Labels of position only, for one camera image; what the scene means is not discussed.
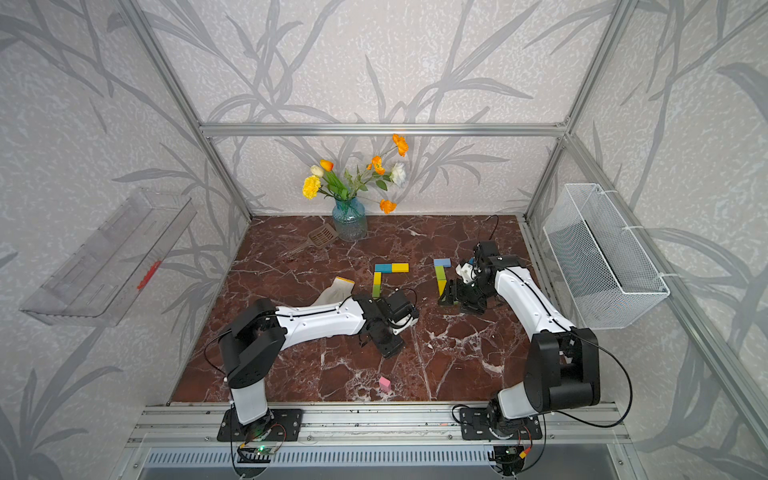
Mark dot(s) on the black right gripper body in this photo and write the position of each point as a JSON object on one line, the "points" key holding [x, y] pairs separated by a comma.
{"points": [[471, 295]]}

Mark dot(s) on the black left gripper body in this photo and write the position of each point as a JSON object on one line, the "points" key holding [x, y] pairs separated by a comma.
{"points": [[388, 342]]}

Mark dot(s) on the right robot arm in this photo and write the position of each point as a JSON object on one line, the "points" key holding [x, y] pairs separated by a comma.
{"points": [[562, 370]]}

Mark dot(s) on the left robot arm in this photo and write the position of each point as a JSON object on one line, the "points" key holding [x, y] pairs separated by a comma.
{"points": [[254, 340]]}

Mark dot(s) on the white cotton glove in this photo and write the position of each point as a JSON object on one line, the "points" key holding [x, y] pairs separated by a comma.
{"points": [[339, 289]]}

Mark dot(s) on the pink block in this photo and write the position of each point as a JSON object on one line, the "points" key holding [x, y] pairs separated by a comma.
{"points": [[385, 385]]}

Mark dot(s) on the blue glass vase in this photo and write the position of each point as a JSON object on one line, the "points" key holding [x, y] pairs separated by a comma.
{"points": [[350, 220]]}

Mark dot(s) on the artificial flowers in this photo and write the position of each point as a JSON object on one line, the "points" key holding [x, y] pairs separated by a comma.
{"points": [[344, 186]]}

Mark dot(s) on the right circuit board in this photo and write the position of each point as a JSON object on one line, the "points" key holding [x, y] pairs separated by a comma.
{"points": [[509, 457]]}

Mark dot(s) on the circuit board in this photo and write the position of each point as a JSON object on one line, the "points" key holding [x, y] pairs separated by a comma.
{"points": [[256, 454], [509, 457]]}

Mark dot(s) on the left circuit board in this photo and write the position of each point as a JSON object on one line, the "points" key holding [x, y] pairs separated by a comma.
{"points": [[256, 454]]}

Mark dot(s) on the clear plastic shelf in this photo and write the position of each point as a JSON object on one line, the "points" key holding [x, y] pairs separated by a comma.
{"points": [[99, 283]]}

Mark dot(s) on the aluminium frame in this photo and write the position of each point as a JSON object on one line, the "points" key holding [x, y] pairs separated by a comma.
{"points": [[401, 426]]}

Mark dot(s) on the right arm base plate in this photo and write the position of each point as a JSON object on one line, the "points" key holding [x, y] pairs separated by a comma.
{"points": [[478, 424]]}

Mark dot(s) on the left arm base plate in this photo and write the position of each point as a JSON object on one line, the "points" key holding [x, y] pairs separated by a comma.
{"points": [[278, 425]]}

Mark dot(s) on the white wire basket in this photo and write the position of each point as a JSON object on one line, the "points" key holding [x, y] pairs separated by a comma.
{"points": [[610, 276]]}

